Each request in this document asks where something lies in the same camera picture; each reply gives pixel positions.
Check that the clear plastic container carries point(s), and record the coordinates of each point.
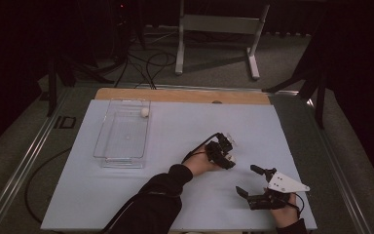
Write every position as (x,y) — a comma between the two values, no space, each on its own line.
(123,136)

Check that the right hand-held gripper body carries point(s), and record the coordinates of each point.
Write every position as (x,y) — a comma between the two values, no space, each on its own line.
(282,184)

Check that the pale blue table sheet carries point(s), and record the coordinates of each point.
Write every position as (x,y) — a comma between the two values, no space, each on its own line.
(181,123)

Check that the person's right hand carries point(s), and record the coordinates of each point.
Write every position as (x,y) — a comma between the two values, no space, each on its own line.
(285,216)

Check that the person's left hand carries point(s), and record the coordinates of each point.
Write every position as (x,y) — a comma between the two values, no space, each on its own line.
(203,164)

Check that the black tripod stand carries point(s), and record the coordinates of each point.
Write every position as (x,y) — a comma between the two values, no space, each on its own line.
(311,81)
(58,74)

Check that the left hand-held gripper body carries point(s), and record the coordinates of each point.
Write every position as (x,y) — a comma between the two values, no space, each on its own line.
(217,152)

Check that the white metal stand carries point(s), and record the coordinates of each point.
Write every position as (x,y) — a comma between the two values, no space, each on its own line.
(220,24)

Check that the white ball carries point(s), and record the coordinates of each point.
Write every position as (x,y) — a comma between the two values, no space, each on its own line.
(231,158)
(145,112)

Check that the metal floor rail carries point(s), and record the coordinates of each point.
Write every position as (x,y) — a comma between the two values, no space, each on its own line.
(22,165)
(337,169)

